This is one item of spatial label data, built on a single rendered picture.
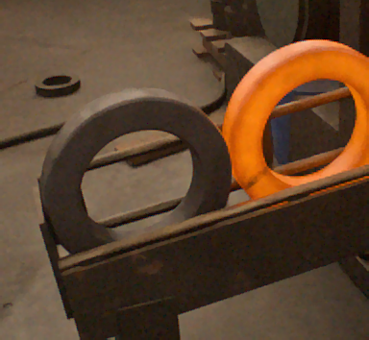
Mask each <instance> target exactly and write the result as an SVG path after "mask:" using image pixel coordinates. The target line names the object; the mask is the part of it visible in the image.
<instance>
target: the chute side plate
mask: <svg viewBox="0 0 369 340"><path fill-rule="evenodd" d="M368 251H369V177H368V178H365V179H361V180H358V181H355V182H349V183H346V184H343V185H340V186H338V187H334V188H331V189H328V190H325V191H322V192H318V193H315V194H312V195H309V196H306V197H304V198H301V199H297V200H294V201H291V202H287V203H284V204H281V205H278V206H272V207H269V208H267V209H264V210H260V211H257V212H254V213H251V214H248V215H244V216H241V217H238V218H235V219H233V220H229V221H226V222H223V223H220V224H217V225H213V226H210V227H207V228H204V229H201V230H197V231H193V232H190V233H187V234H184V235H181V236H178V237H175V238H171V239H168V240H165V241H162V242H160V243H156V244H153V245H150V246H147V247H144V248H140V249H137V250H134V251H131V252H128V253H125V254H122V255H117V256H113V257H110V258H107V259H104V260H101V261H98V262H95V263H92V264H88V265H86V266H83V267H79V268H76V269H73V270H70V271H66V272H63V273H61V279H62V282H63V286H64V289H65V292H66V296H67V299H68V301H69V305H70V308H71V311H72V315H73V318H74V321H75V325H76V328H77V331H78V334H79V337H80V340H107V339H110V338H112V337H115V336H118V335H120V334H119V327H118V321H117V314H116V311H117V310H118V309H120V308H125V307H129V306H133V305H137V304H144V303H148V302H151V301H155V300H159V299H163V298H167V297H171V296H176V297H177V304H178V313H179V315H181V314H184V313H187V312H189V311H191V310H194V309H197V308H200V307H203V306H206V305H209V304H214V303H217V302H220V301H223V300H226V299H228V298H231V297H234V296H237V295H240V294H242V293H245V292H248V291H251V290H254V289H257V288H260V287H262V286H265V285H268V284H271V283H274V282H277V281H280V280H283V279H288V278H291V277H294V276H297V275H300V274H303V273H305V272H308V271H311V270H314V269H317V268H320V267H323V266H326V265H329V264H331V263H334V262H336V261H339V260H342V259H345V258H348V257H351V256H354V255H359V254H362V253H365V252H368Z"/></svg>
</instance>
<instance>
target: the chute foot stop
mask: <svg viewBox="0 0 369 340"><path fill-rule="evenodd" d="M33 192H34V198H35V204H36V210H37V220H38V225H39V228H40V232H41V235H42V238H43V241H44V245H45V248H46V251H47V254H48V257H49V260H50V263H51V267H52V270H53V273H54V277H55V280H56V283H57V286H58V289H59V292H60V295H61V301H62V304H63V308H64V311H65V314H66V317H67V319H68V320H69V319H72V318H73V315H72V311H71V308H70V305H69V301H68V299H67V296H66V292H65V289H64V286H63V282H62V276H61V273H63V271H62V272H60V269H59V265H58V262H57V259H58V258H60V256H59V252H58V249H57V246H56V244H55V241H54V237H53V233H52V230H51V228H50V226H49V223H48V220H47V217H46V214H45V210H44V207H43V203H42V200H41V194H40V190H39V187H38V185H36V186H33Z"/></svg>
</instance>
